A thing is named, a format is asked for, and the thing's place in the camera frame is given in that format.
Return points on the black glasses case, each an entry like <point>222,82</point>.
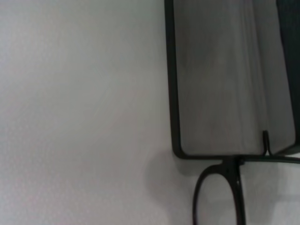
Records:
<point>211,82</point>

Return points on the black framed glasses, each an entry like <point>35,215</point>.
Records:
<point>230,168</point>

